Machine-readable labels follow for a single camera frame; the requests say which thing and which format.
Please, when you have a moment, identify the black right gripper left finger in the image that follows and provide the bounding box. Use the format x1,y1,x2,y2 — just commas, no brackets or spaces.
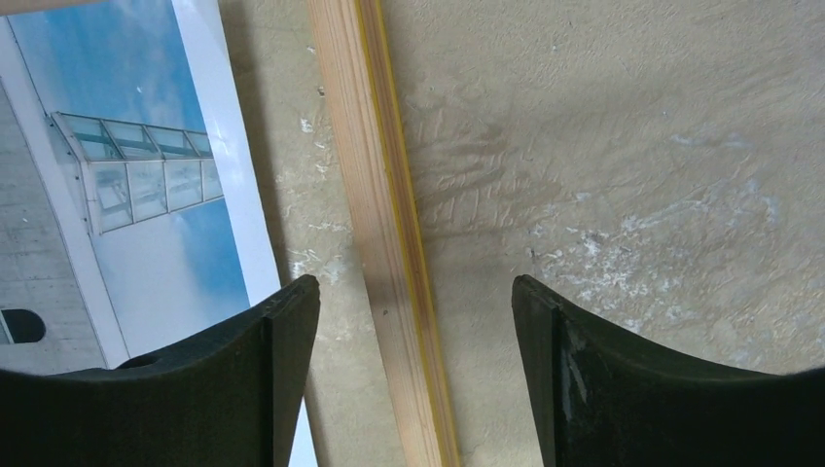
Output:
1,274,320,466

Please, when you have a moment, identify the building and sky photo print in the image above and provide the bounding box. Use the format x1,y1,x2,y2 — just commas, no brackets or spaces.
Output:
1,1,317,466

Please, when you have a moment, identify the wooden picture frame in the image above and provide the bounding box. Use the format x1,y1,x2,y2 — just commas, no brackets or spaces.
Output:
308,1,461,466

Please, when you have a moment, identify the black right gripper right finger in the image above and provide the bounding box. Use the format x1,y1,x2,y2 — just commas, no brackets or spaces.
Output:
512,275,824,466

